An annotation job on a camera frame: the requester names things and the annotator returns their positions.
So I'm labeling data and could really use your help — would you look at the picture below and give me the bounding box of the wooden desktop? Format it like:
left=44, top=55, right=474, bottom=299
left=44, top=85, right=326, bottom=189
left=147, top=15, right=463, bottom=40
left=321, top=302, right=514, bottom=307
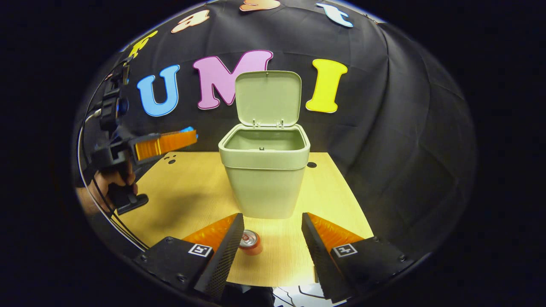
left=115, top=151, right=375, bottom=288

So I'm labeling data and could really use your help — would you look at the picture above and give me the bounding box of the black cable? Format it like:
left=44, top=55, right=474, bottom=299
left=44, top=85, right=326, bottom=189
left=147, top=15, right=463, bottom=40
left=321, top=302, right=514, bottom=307
left=77, top=64, right=150, bottom=252

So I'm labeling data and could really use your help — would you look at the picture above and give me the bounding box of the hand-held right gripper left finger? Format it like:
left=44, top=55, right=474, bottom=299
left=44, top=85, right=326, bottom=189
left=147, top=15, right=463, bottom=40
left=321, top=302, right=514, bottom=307
left=134, top=212, right=245, bottom=299

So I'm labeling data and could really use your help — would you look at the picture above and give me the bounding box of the black backdrop cloth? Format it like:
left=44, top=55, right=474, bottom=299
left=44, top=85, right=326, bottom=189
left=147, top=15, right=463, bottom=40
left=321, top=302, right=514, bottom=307
left=73, top=0, right=477, bottom=256

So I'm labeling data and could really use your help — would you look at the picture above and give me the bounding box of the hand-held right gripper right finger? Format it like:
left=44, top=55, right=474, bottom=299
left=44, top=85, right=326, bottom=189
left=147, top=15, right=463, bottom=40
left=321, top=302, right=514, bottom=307
left=301, top=212, right=414, bottom=304

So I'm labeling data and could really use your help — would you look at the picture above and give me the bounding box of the green desktop garbage bin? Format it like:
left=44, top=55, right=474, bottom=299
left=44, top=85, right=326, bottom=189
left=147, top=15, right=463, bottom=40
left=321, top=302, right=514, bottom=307
left=218, top=70, right=311, bottom=219

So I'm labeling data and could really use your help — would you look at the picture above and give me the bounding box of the red pop can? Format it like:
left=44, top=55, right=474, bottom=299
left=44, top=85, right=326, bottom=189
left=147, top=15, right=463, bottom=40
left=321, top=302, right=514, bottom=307
left=239, top=229, right=263, bottom=256

